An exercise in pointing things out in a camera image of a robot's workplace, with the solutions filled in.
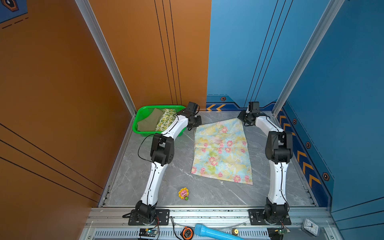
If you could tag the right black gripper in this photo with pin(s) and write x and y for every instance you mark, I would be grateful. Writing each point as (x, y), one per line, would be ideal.
(240, 116)

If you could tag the small white alarm clock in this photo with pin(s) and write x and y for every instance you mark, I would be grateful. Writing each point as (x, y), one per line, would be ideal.
(310, 227)

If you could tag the yellow flower toy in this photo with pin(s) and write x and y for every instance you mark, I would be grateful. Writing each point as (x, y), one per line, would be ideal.
(184, 194)

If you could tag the pastel floral skirt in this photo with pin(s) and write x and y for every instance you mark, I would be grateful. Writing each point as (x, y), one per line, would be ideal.
(221, 152)

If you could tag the blue cylindrical flashlight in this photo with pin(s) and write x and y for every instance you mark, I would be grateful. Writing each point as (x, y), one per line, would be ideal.
(204, 231)

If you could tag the green circuit board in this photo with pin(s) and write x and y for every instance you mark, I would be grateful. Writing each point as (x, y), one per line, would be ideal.
(148, 234)
(282, 231)

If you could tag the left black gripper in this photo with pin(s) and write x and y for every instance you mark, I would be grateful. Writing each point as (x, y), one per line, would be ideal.
(198, 122)

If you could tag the left green circuit board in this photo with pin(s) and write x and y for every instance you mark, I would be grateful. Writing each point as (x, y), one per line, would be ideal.
(148, 234)

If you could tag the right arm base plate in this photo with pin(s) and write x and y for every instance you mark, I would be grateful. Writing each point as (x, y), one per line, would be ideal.
(258, 217)

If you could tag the right green circuit board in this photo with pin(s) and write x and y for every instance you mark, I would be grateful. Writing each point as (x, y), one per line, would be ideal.
(282, 231)

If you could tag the olive green folded skirt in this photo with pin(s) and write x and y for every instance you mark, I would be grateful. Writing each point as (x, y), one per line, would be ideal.
(150, 123)

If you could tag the yellow green patterned skirt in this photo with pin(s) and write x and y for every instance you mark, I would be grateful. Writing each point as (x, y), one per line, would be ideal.
(166, 120)

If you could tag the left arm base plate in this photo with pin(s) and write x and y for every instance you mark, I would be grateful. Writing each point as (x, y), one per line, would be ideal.
(157, 216)

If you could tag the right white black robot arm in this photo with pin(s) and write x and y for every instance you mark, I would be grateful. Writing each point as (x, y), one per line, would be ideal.
(279, 152)

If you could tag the small brass round knob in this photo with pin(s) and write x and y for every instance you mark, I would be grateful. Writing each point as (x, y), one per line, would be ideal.
(235, 231)

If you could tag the orange black tape measure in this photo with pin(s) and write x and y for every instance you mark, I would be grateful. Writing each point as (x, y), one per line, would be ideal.
(187, 233)

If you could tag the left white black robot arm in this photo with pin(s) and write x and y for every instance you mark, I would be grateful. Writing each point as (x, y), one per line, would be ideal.
(162, 153)

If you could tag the green plastic basket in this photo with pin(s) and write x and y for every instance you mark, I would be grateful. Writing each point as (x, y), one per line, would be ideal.
(146, 111)

